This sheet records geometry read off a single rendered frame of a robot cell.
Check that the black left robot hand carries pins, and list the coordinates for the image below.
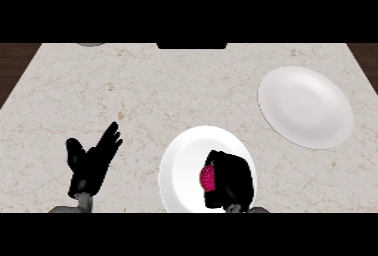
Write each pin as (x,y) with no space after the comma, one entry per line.
(91,163)

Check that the matte white plate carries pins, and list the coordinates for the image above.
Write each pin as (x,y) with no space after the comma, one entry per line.
(305,106)

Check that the pink cupcake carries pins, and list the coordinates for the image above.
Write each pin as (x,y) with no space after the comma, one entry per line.
(209,178)

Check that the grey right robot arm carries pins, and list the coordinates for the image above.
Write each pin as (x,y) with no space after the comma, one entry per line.
(246,209)

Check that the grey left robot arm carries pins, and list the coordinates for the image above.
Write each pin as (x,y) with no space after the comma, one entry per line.
(79,205)

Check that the glossy white plate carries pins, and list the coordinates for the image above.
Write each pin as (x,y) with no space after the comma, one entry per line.
(185,173)

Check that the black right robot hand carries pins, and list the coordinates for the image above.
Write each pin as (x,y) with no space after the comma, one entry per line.
(231,180)

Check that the grey round object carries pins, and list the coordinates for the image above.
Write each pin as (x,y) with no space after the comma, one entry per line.
(91,44)

